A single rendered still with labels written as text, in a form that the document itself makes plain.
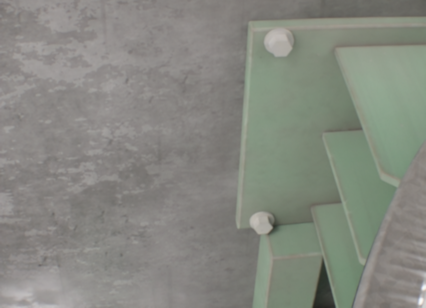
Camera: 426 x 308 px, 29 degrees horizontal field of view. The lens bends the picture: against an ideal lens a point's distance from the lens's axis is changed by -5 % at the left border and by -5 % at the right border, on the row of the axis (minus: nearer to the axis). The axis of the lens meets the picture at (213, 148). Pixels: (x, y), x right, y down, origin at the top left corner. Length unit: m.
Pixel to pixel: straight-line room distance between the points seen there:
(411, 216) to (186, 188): 0.65
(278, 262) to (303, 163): 0.15
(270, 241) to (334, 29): 0.36
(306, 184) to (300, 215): 0.07
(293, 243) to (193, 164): 0.19
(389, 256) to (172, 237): 0.75
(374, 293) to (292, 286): 0.75
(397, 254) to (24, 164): 0.69
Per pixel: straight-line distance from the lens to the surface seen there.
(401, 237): 0.60
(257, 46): 1.05
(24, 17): 1.02
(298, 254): 1.25
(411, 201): 0.63
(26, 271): 1.36
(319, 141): 1.17
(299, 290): 1.32
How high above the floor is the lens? 0.83
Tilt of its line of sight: 45 degrees down
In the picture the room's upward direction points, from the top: 169 degrees clockwise
